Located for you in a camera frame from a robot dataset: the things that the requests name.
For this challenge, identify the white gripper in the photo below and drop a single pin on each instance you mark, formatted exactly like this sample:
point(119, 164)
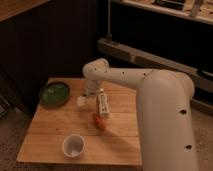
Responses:
point(91, 88)

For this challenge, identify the white sponge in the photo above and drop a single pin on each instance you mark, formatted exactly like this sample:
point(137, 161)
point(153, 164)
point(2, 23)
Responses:
point(83, 102)

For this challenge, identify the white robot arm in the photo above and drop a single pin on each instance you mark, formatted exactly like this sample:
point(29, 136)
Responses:
point(163, 111)

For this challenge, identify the green ceramic bowl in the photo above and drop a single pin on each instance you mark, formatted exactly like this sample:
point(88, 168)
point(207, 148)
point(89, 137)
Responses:
point(54, 94)

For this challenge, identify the white tube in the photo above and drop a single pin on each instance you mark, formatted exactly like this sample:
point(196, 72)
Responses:
point(103, 103)

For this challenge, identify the red toy vegetable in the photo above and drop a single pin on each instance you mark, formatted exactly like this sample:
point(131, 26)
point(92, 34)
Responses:
point(98, 122)

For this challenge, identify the white cup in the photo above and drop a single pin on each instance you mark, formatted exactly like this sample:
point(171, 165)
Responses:
point(73, 146)

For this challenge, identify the wooden board table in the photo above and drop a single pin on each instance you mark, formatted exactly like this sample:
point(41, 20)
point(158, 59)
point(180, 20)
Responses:
point(118, 144)

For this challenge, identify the grey metal shelf rail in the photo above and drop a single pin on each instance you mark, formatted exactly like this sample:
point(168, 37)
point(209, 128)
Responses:
point(148, 60)

